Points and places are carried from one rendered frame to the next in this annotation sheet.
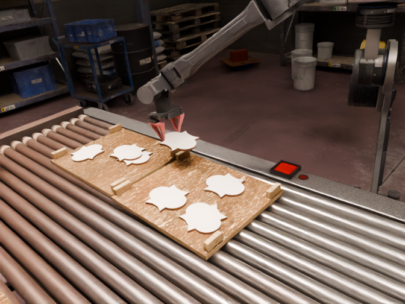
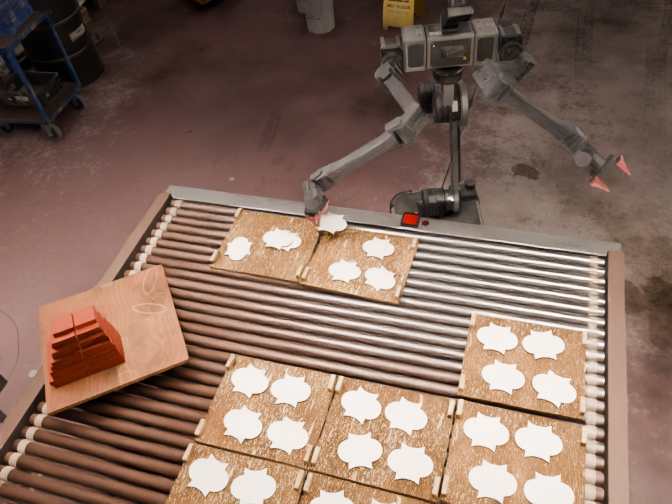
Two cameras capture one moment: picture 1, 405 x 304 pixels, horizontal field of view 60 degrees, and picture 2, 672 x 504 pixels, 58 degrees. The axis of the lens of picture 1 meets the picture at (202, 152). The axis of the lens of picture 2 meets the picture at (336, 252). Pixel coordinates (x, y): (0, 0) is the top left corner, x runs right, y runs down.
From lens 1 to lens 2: 1.61 m
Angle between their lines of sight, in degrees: 25
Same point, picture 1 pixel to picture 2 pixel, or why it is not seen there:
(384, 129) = (456, 133)
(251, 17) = (390, 144)
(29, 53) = not seen: outside the picture
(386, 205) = (484, 232)
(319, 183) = (437, 225)
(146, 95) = (312, 203)
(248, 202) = (401, 257)
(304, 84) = (323, 25)
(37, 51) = not seen: outside the picture
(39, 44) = not seen: outside the picture
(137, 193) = (318, 274)
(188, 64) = (340, 173)
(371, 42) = (447, 94)
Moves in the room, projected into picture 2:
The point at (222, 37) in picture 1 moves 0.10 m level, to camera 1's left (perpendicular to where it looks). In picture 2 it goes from (368, 156) to (345, 166)
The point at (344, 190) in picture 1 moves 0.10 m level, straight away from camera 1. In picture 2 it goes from (456, 227) to (452, 211)
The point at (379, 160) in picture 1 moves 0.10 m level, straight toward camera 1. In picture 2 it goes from (456, 161) to (458, 173)
